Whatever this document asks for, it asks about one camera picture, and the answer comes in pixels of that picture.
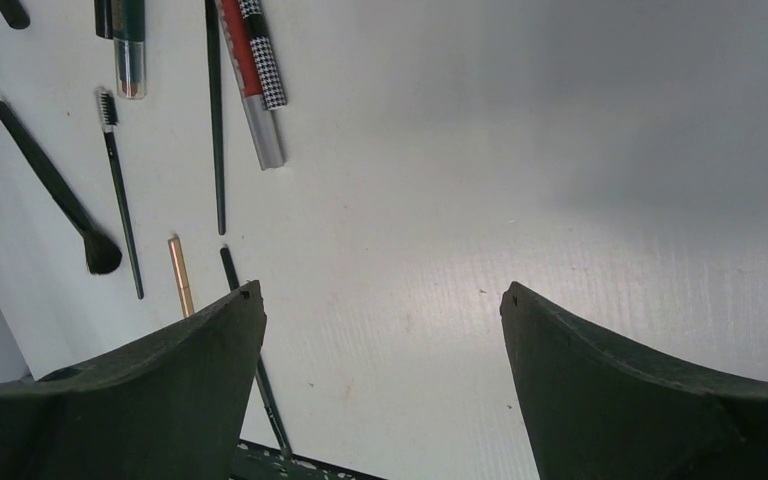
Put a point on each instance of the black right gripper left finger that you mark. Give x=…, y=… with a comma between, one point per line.
x=169, y=405

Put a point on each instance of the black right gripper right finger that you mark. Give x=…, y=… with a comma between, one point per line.
x=599, y=405

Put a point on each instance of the black powder brush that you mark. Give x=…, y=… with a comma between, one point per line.
x=102, y=255

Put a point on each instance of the red lipstick silver end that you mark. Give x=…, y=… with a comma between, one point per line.
x=260, y=120

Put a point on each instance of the black eyebrow comb brush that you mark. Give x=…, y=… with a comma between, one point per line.
x=109, y=120

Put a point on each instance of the houndstooth pattern makeup pen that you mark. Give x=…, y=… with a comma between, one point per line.
x=263, y=54

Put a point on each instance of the dark green makeup pen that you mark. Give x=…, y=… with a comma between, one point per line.
x=129, y=34

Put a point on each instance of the long thin black brush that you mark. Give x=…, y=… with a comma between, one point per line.
x=261, y=376

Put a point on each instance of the thin black eyeliner brush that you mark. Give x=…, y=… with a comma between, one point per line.
x=215, y=94

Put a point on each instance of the orange lip gloss black cap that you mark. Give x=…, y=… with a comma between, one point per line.
x=103, y=18

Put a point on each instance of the red lip gloss black cap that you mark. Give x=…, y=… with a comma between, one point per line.
x=14, y=14

